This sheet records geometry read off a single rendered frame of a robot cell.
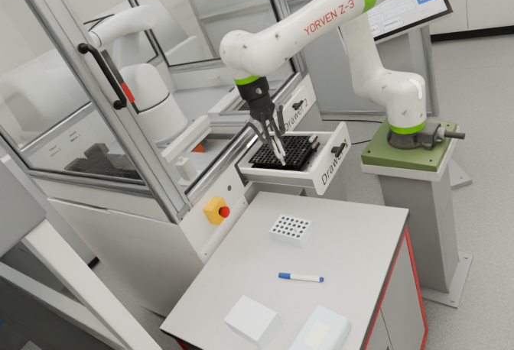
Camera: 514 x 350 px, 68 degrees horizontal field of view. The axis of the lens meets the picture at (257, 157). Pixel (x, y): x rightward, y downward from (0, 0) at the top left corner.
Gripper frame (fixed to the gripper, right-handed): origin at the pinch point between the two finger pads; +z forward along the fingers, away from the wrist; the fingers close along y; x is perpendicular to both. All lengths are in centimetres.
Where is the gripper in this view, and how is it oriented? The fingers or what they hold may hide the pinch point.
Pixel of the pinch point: (277, 147)
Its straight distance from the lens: 126.0
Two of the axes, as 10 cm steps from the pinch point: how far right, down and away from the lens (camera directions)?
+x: -3.3, -4.1, 8.5
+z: 3.5, 7.9, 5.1
